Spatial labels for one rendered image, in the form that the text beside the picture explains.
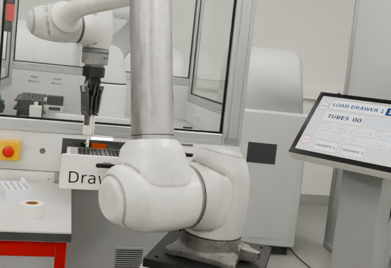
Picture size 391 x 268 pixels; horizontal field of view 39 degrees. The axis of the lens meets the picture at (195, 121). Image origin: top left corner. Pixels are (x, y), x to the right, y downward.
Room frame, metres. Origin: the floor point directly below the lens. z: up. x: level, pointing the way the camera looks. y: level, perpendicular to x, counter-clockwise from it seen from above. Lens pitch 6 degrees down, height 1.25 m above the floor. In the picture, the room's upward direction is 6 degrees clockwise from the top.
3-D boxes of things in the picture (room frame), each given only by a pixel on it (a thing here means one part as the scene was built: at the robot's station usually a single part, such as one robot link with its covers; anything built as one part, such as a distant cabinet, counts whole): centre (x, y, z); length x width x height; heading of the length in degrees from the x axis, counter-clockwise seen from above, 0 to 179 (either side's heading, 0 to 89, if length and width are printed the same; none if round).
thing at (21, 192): (1.79, 0.56, 0.78); 0.12 x 0.08 x 0.04; 28
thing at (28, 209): (1.59, 0.45, 0.78); 0.07 x 0.07 x 0.04
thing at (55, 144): (2.56, 0.42, 0.87); 1.02 x 0.95 x 0.14; 103
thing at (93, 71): (1.88, 0.36, 1.17); 0.08 x 0.07 x 0.09; 163
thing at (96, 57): (1.88, 0.36, 1.24); 0.09 x 0.09 x 0.06
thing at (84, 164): (1.76, 0.27, 0.87); 0.29 x 0.02 x 0.11; 103
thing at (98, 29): (1.87, 0.37, 1.35); 0.13 x 0.11 x 0.16; 129
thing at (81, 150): (1.96, 0.32, 0.87); 0.22 x 0.18 x 0.06; 13
